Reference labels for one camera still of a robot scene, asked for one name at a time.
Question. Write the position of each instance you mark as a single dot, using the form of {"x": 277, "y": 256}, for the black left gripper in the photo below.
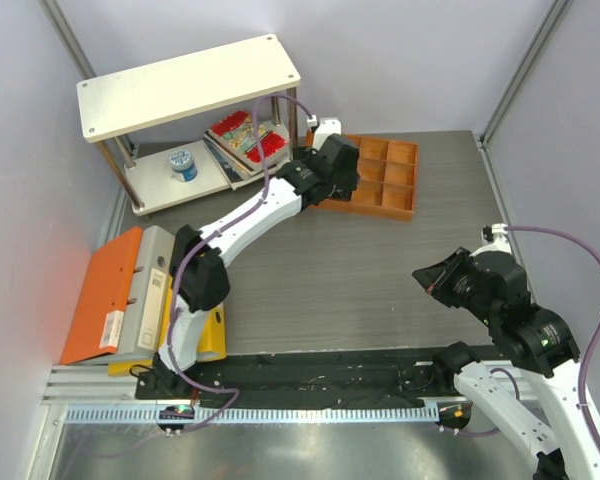
{"x": 347, "y": 182}

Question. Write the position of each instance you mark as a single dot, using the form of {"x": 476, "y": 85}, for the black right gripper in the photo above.
{"x": 434, "y": 279}

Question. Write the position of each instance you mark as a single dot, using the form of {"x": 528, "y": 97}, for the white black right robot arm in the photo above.
{"x": 565, "y": 442}

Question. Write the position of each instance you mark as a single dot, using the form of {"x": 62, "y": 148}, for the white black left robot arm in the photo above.
{"x": 201, "y": 257}

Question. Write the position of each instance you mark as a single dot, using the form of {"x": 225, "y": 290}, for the orange compartment tray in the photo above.
{"x": 388, "y": 172}

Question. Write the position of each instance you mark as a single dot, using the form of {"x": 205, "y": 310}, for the lower stacked books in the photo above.
{"x": 239, "y": 172}

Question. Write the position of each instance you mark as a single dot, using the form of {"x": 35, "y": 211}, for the red patterned book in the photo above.
{"x": 236, "y": 132}

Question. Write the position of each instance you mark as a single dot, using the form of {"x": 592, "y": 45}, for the blue white jar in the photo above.
{"x": 182, "y": 165}

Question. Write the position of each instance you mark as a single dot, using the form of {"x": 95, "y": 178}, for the white two-tier shelf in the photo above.
{"x": 147, "y": 96}

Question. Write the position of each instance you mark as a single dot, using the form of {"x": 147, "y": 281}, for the yellow binder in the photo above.
{"x": 211, "y": 346}

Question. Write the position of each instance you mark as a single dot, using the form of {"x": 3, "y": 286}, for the grey binder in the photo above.
{"x": 142, "y": 318}

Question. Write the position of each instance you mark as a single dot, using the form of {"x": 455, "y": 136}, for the orange binder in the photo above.
{"x": 96, "y": 326}

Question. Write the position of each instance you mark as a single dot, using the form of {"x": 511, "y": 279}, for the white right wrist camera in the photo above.
{"x": 495, "y": 239}

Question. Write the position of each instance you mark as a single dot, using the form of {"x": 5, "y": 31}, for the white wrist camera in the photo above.
{"x": 495, "y": 239}
{"x": 320, "y": 129}

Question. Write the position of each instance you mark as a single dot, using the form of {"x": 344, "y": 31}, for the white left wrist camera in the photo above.
{"x": 320, "y": 129}

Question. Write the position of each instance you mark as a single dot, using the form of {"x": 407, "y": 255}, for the white slotted cable duct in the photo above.
{"x": 174, "y": 414}

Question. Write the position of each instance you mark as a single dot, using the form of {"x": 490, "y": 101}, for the aluminium extrusion rail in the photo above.
{"x": 86, "y": 385}

